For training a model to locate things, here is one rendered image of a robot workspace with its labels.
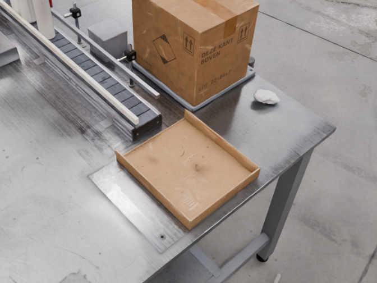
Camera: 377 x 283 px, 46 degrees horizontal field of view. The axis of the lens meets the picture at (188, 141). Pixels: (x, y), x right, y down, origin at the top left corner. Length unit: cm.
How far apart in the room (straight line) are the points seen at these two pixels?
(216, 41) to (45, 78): 59
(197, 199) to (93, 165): 30
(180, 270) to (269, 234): 39
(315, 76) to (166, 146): 187
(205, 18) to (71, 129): 50
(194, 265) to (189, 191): 62
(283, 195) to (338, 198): 75
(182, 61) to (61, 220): 56
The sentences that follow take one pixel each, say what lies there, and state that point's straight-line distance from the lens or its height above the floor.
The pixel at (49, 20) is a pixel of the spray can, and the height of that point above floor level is 95.
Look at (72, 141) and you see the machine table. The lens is 133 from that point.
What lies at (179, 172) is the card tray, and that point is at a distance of 123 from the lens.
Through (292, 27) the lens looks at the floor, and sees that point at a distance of 345.
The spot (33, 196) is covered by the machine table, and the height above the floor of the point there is 83.
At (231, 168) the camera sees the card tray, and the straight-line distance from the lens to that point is 126.
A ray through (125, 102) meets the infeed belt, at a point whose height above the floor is 88.
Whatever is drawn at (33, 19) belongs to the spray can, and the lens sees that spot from 173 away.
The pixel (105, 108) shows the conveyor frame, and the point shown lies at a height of 87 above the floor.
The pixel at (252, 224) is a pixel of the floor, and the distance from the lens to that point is 217.
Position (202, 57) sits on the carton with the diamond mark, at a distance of 128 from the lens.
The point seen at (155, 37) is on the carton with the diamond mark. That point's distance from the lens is 140.
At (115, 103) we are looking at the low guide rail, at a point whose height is 91.
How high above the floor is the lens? 180
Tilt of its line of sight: 47 degrees down
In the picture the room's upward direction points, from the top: 5 degrees clockwise
